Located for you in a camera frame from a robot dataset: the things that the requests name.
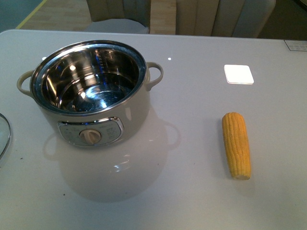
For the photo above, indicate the yellow corn cob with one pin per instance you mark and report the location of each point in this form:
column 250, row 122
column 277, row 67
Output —
column 236, row 145

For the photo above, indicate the glass pot lid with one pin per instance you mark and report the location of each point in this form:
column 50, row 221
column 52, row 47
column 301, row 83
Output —
column 5, row 134

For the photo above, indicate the beige electric cooking pot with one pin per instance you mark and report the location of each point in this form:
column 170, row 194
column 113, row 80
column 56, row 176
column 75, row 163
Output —
column 94, row 92

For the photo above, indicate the left beige upholstered chair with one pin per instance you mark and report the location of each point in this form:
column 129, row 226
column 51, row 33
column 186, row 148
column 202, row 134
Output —
column 119, row 16

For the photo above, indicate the beige upholstered chair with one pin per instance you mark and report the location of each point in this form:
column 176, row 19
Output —
column 119, row 16
column 223, row 18

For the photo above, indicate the right beige upholstered chair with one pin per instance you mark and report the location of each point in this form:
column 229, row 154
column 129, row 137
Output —
column 223, row 18

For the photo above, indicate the table label sticker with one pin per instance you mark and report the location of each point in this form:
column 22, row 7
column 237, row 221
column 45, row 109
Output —
column 296, row 45

